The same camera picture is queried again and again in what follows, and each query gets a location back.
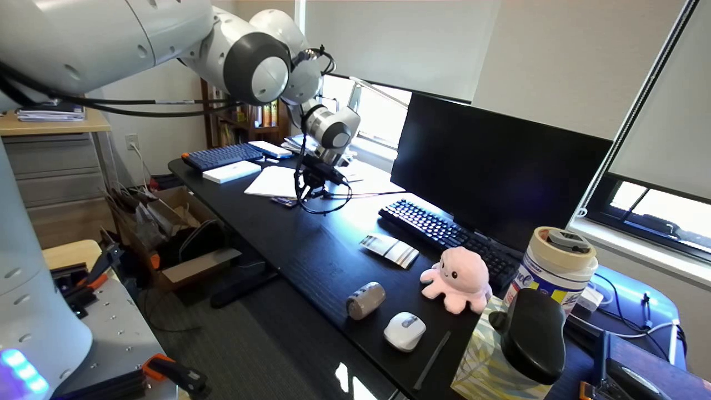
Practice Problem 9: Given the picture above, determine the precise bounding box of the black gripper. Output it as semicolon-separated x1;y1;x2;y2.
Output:
297;154;346;187

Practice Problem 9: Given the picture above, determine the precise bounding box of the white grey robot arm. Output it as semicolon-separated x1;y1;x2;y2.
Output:
0;0;357;400

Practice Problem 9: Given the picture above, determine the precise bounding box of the white paper stack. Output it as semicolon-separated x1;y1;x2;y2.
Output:
245;166;295;198

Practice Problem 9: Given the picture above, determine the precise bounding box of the stack of magazines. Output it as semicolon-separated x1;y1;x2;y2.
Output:
282;134;318;156

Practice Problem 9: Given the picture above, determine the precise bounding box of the white book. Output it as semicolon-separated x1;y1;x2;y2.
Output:
203;160;260;184

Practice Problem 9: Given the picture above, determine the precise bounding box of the white desk lamp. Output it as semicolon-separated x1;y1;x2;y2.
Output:
334;76;387;187

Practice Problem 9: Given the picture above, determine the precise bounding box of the dark blue notebook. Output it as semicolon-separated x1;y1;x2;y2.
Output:
183;145;263;172

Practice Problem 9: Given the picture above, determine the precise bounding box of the wooden bookshelf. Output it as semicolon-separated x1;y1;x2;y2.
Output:
199;80;290;146

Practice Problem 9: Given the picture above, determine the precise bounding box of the cardboard box with tools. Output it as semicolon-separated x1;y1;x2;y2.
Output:
107;187;240;289

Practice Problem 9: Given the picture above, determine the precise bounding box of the white computer mouse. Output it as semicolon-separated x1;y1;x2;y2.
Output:
385;310;426;350

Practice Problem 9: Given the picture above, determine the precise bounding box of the pink octopus plush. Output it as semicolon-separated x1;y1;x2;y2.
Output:
420;246;490;316

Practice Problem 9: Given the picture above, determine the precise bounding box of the black computer monitor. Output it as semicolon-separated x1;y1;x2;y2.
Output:
392;94;610;252

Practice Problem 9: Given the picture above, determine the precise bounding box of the black keyboard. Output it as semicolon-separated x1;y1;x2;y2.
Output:
379;199;519;295

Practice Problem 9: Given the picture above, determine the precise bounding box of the black pen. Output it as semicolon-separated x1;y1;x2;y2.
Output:
414;330;450;390

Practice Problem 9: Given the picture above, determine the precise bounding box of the wipes canister with yellow lid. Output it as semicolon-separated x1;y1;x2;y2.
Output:
505;227;597;314

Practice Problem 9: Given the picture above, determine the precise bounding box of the tissue box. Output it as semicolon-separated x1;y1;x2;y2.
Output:
450;297;552;400

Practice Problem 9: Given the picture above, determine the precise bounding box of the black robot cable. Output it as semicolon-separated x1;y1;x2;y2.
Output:
0;62;247;119

